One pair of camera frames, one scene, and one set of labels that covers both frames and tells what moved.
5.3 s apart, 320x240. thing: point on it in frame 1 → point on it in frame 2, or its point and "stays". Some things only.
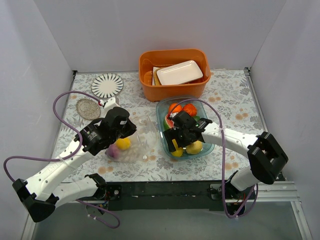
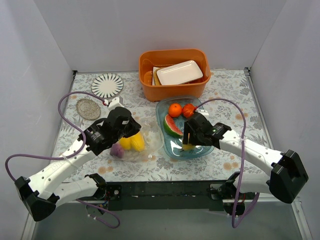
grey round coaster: [88, 109] stays
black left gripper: [127, 128] stays
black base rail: [171, 195] stays
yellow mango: [179, 151] → [138, 142]
